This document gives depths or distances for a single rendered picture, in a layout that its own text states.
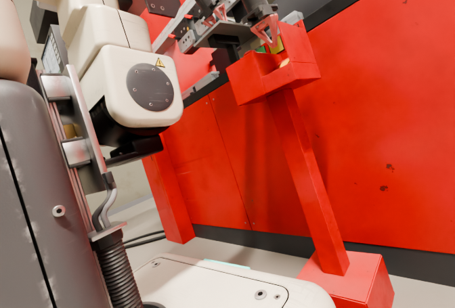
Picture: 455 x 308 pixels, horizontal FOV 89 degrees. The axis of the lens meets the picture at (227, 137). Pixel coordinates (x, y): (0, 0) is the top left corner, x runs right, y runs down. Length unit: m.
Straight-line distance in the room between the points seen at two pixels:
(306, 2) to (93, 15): 1.30
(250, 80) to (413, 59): 0.41
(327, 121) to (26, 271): 0.79
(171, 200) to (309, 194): 1.13
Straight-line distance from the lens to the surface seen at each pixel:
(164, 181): 1.65
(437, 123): 0.78
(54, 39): 1.90
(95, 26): 0.54
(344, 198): 0.91
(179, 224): 1.70
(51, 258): 0.25
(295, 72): 0.60
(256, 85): 0.65
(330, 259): 0.79
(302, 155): 0.67
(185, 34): 1.52
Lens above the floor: 0.57
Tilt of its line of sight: 1 degrees up
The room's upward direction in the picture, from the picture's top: 18 degrees counter-clockwise
